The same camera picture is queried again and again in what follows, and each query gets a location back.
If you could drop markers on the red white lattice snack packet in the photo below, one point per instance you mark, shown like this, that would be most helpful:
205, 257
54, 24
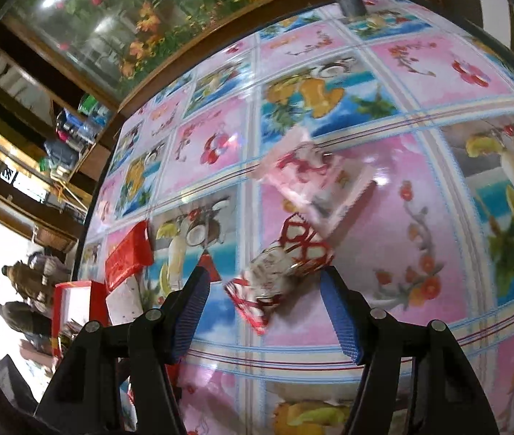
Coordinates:
279, 272

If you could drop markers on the blue water jug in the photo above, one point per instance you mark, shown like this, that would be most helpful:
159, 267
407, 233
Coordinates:
60, 154

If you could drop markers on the white pink snack packet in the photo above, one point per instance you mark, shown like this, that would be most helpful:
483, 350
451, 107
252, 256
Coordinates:
123, 301

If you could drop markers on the wooden shelf cabinet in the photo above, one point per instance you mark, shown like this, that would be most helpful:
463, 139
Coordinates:
26, 145

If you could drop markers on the flat red snack packet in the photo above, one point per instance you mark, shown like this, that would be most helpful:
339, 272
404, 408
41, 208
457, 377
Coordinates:
128, 253

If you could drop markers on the pink printed snack packet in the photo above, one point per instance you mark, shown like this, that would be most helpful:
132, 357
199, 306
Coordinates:
320, 181

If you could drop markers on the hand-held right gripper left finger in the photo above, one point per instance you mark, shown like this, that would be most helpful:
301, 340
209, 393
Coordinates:
191, 312

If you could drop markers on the red box with white inside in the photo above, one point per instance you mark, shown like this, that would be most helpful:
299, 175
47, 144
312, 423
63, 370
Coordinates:
73, 308

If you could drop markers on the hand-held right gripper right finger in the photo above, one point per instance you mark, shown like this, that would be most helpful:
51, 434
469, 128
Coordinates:
343, 321

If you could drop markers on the flower painted glass panel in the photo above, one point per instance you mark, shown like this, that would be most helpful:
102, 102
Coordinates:
116, 18

